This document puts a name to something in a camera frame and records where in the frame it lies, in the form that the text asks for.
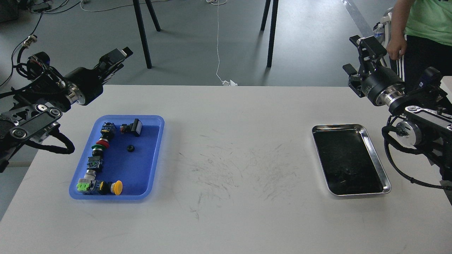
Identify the white rolling chair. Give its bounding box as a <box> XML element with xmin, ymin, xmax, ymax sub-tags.
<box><xmin>373</xmin><ymin>7</ymin><xmax>397</xmax><ymax>72</ymax></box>

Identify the black rocker switch connector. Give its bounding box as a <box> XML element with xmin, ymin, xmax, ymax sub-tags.
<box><xmin>119</xmin><ymin>118</ymin><xmax>143</xmax><ymax>137</ymax></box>

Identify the black table leg left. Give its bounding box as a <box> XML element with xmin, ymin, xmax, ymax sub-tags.
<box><xmin>132</xmin><ymin>0</ymin><xmax>161</xmax><ymax>69</ymax></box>

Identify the black floor cable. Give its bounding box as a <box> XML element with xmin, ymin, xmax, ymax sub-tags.
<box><xmin>0</xmin><ymin>0</ymin><xmax>82</xmax><ymax>87</ymax></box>

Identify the black silver switch module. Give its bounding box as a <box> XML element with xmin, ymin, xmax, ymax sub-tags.
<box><xmin>84</xmin><ymin>156</ymin><xmax>103</xmax><ymax>180</ymax></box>

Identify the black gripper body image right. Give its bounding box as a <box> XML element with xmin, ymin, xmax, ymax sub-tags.
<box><xmin>357</xmin><ymin>62</ymin><xmax>405</xmax><ymax>106</ymax></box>

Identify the white power cable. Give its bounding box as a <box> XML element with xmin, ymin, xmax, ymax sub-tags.
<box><xmin>206</xmin><ymin>0</ymin><xmax>238</xmax><ymax>86</ymax></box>

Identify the black table leg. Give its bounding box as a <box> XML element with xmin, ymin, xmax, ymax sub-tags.
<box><xmin>260</xmin><ymin>0</ymin><xmax>279</xmax><ymax>68</ymax></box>
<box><xmin>132</xmin><ymin>0</ymin><xmax>161</xmax><ymax>69</ymax></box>

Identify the green terminal block switch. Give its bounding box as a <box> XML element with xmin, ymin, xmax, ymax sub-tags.
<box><xmin>76</xmin><ymin>178</ymin><xmax>100</xmax><ymax>195</ymax></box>

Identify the person in green shirt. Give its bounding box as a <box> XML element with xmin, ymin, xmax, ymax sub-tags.
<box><xmin>386</xmin><ymin>0</ymin><xmax>452</xmax><ymax>91</ymax></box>

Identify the yellow push button switch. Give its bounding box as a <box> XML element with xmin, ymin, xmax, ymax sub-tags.
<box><xmin>98</xmin><ymin>180</ymin><xmax>123</xmax><ymax>195</ymax></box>

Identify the black table leg right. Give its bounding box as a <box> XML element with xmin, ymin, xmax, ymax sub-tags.
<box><xmin>260</xmin><ymin>0</ymin><xmax>279</xmax><ymax>68</ymax></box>

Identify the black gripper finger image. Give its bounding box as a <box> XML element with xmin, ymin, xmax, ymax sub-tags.
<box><xmin>342</xmin><ymin>63</ymin><xmax>368</xmax><ymax>98</ymax></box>
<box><xmin>349</xmin><ymin>35</ymin><xmax>387</xmax><ymax>71</ymax></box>
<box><xmin>93</xmin><ymin>48</ymin><xmax>133</xmax><ymax>77</ymax></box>

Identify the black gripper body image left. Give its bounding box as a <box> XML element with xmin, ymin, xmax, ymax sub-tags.
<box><xmin>64</xmin><ymin>67</ymin><xmax>103</xmax><ymax>106</ymax></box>

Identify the black yellow selector switch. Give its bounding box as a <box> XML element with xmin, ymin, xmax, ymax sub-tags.
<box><xmin>100</xmin><ymin>122</ymin><xmax>117</xmax><ymax>140</ymax></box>

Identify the red green push button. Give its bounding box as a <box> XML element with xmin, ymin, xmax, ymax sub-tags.
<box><xmin>91</xmin><ymin>138</ymin><xmax>110</xmax><ymax>157</ymax></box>

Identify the silver metal tray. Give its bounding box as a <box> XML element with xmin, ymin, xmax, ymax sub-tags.
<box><xmin>312</xmin><ymin>124</ymin><xmax>391</xmax><ymax>197</ymax></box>

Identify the blue plastic tray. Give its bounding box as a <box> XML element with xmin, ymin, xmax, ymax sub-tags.
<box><xmin>69</xmin><ymin>115</ymin><xmax>165</xmax><ymax>200</ymax></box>

